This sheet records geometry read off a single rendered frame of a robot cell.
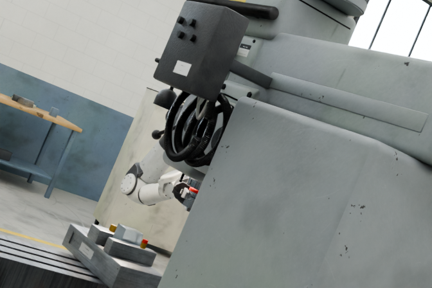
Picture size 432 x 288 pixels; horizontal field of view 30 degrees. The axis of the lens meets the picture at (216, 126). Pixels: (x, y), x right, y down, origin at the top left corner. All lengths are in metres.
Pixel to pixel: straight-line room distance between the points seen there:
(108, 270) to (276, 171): 0.68
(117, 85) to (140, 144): 2.19
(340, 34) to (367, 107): 0.51
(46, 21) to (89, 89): 1.02
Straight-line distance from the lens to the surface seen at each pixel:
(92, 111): 10.37
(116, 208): 8.46
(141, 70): 10.55
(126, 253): 2.25
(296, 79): 1.96
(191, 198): 2.48
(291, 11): 2.12
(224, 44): 1.85
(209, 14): 1.88
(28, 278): 2.11
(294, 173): 1.66
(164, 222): 8.65
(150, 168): 2.88
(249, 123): 1.83
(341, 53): 1.88
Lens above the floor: 1.46
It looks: level
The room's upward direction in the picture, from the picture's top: 23 degrees clockwise
